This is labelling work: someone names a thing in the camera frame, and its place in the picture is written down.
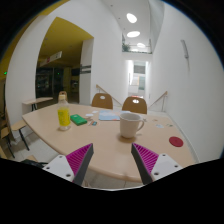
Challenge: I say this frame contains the small stickers on table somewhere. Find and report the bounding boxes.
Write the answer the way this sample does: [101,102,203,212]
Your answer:
[152,119,174,128]

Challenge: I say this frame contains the green box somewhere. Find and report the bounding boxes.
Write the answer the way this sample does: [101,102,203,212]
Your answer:
[70,114,87,126]

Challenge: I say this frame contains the small white paper piece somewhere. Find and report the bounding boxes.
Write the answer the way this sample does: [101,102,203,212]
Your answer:
[85,113,93,118]

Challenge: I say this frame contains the red round coaster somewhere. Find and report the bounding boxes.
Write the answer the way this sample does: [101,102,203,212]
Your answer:
[169,136,183,147]

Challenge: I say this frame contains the white ceramic mug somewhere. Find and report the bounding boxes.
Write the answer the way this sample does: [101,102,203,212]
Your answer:
[120,113,144,138]

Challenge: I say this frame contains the right stair handrail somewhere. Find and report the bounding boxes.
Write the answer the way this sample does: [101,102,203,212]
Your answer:
[148,91,168,112]

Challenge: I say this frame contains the light blue paper sheet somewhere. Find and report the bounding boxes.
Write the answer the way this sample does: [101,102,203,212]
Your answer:
[99,110,120,121]

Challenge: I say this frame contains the hanging white red sign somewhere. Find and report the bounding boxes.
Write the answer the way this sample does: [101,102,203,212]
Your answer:
[40,51,62,67]

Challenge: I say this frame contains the side wooden table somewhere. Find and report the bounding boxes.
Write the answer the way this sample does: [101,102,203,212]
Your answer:
[23,97,53,111]

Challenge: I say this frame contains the clear bottle yellow label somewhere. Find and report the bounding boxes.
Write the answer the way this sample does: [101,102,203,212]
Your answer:
[57,99,70,131]

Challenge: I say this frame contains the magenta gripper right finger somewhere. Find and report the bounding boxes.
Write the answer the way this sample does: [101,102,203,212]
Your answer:
[130,142,184,185]

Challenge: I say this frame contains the balcony potted plant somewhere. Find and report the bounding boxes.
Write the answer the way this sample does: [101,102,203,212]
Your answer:
[122,37,131,52]

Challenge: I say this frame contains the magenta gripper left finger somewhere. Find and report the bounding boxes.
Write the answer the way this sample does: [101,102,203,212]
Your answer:
[42,143,95,186]

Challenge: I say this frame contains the small blue red item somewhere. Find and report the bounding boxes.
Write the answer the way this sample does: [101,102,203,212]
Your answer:
[89,121,98,126]

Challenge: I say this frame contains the right wooden chair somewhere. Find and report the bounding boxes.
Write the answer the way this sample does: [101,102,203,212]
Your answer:
[122,97,147,114]

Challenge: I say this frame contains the wooden chair at left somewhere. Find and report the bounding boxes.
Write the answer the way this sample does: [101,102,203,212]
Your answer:
[0,111,29,155]

